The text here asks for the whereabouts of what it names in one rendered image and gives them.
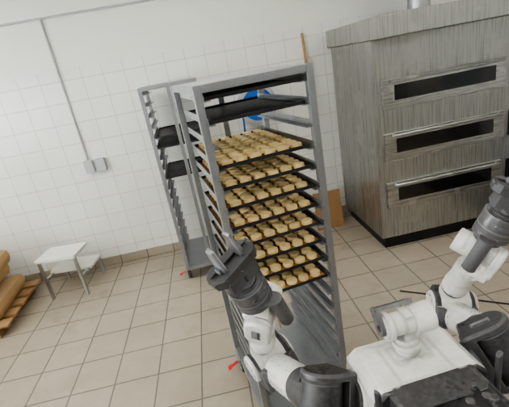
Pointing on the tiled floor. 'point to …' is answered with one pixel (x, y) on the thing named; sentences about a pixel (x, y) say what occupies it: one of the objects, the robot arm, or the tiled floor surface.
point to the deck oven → (429, 114)
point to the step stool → (68, 253)
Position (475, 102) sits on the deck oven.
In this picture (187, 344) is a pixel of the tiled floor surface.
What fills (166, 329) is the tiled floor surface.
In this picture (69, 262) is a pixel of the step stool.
